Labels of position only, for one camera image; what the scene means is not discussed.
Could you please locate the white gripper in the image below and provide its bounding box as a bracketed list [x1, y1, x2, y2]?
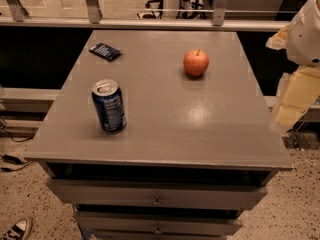
[266, 0, 320, 130]

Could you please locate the dark blue rxbar wrapper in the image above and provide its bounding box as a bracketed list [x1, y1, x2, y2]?
[89, 43, 121, 62]

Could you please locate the red apple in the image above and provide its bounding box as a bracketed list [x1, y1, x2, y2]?
[183, 49, 209, 77]

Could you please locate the black office chair base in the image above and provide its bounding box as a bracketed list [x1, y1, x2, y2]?
[137, 0, 206, 19]

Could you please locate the grey drawer cabinet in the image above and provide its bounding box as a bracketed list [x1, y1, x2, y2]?
[26, 30, 292, 240]

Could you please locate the blue soda can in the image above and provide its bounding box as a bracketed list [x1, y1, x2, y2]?
[92, 79, 126, 133]

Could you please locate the metal railing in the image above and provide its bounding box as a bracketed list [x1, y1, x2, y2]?
[0, 0, 284, 31]

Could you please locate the black white sneaker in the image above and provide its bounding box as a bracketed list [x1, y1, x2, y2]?
[0, 218, 31, 240]

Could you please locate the black power adapter cable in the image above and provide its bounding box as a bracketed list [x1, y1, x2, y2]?
[0, 153, 34, 173]

